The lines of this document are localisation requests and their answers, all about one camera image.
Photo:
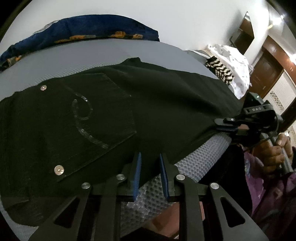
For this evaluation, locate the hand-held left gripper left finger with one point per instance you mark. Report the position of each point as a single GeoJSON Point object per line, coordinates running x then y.
{"type": "Point", "coordinates": [138, 171]}

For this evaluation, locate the black pants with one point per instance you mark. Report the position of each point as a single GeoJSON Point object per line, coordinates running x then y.
{"type": "Point", "coordinates": [161, 97]}

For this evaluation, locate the ceiling light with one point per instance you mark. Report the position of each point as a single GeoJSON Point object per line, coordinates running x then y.
{"type": "Point", "coordinates": [276, 22]}

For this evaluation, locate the person's right hand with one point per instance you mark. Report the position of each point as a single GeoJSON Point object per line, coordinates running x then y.
{"type": "Point", "coordinates": [272, 153]}

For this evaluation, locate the black and white striped cloth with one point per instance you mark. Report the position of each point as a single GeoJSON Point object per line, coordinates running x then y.
{"type": "Point", "coordinates": [220, 69]}

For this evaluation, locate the person's purple clothing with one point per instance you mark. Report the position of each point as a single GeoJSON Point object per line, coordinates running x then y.
{"type": "Point", "coordinates": [272, 197]}

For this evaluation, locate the white grey-spotted pillow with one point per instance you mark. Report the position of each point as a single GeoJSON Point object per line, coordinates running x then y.
{"type": "Point", "coordinates": [235, 60]}

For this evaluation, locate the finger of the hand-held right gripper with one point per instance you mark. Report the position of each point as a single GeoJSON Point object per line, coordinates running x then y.
{"type": "Point", "coordinates": [231, 131]}
{"type": "Point", "coordinates": [227, 120]}

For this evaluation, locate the white wardrobe door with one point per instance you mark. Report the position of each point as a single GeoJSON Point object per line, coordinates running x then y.
{"type": "Point", "coordinates": [281, 90]}

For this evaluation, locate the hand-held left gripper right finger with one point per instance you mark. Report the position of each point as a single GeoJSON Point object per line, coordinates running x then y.
{"type": "Point", "coordinates": [163, 176]}

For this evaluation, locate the brown wooden door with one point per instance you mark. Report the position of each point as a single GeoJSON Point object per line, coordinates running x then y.
{"type": "Point", "coordinates": [266, 67]}

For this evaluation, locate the blue blanket with orange print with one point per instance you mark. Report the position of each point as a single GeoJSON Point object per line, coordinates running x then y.
{"type": "Point", "coordinates": [92, 25]}

